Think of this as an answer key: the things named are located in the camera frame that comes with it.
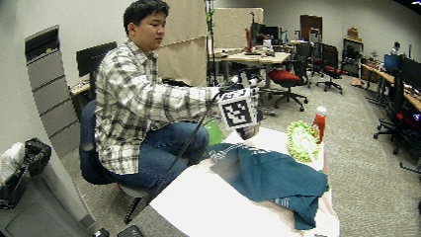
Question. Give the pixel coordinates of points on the white marker cube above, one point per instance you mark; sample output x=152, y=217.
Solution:
x=238, y=110

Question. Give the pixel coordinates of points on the teal cloth shirt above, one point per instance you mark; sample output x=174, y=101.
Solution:
x=271, y=174

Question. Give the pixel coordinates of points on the red sauce bottle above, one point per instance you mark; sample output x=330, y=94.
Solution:
x=319, y=123

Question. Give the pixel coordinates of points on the red seat office chair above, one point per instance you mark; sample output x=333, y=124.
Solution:
x=286, y=79

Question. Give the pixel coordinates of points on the wooden office desk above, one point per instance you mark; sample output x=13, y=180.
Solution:
x=254, y=58

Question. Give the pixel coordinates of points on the black office chair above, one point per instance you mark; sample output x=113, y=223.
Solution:
x=329, y=65

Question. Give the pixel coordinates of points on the the person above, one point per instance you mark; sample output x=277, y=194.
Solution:
x=130, y=98

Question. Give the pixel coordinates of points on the beige partition panel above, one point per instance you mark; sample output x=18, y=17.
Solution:
x=184, y=42

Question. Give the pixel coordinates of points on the black shelf rack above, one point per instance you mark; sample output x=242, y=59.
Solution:
x=351, y=54

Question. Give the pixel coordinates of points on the dark mesh office chair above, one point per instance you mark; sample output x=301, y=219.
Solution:
x=397, y=108

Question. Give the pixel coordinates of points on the brown door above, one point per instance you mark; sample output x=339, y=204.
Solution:
x=310, y=28

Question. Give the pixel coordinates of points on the long wooden desk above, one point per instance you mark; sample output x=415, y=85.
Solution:
x=390, y=84

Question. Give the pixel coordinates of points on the blue office chair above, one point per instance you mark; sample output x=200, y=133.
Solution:
x=93, y=154

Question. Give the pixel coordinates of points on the black computer monitor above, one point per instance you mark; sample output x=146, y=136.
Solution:
x=92, y=57

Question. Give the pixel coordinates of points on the grey filing cabinet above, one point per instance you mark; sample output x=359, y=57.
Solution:
x=48, y=89

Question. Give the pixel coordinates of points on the black trash bin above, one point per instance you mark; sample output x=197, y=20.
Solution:
x=24, y=174

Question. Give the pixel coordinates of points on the white plastic bag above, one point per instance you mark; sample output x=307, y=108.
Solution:
x=10, y=161

